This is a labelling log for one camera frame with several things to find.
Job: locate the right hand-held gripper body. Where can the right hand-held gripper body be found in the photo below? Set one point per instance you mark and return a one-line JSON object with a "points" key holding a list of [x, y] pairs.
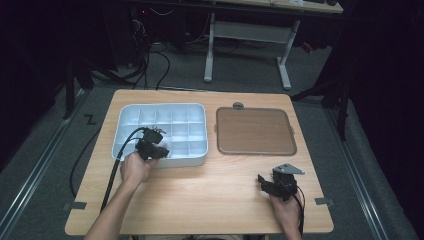
{"points": [[285, 185]]}

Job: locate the white divided storage box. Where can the white divided storage box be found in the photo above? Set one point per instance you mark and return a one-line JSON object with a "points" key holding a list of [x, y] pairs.
{"points": [[183, 133]]}

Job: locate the black metal stand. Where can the black metal stand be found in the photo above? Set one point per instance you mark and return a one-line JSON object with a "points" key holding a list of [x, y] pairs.
{"points": [[69, 90], [342, 106]]}

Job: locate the white-legged wooden desk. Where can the white-legged wooden desk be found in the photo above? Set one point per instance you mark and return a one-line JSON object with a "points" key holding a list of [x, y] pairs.
{"points": [[248, 31]]}

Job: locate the white sock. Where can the white sock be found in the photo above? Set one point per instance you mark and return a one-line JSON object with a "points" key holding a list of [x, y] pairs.
{"points": [[165, 145]]}

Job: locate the grey tape piece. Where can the grey tape piece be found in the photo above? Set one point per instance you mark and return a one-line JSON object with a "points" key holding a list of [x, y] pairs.
{"points": [[75, 205], [324, 201]]}

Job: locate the brown tray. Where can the brown tray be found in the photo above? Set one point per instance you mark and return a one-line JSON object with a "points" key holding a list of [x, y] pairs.
{"points": [[255, 131]]}

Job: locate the small red object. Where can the small red object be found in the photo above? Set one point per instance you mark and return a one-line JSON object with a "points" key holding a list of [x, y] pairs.
{"points": [[307, 47]]}

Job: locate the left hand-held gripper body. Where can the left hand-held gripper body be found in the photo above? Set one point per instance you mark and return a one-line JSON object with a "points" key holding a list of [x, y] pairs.
{"points": [[148, 143]]}

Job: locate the grey round knob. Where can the grey round knob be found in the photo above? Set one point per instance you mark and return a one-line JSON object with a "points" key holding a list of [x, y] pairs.
{"points": [[238, 105]]}

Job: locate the person's left hand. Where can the person's left hand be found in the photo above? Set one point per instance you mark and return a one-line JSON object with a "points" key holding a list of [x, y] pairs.
{"points": [[135, 170]]}

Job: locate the person's right hand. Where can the person's right hand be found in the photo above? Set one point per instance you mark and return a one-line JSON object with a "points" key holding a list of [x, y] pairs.
{"points": [[287, 215]]}

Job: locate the metal floor rail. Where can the metal floor rail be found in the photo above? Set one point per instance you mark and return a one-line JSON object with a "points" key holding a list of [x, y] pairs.
{"points": [[358, 176], [36, 170]]}

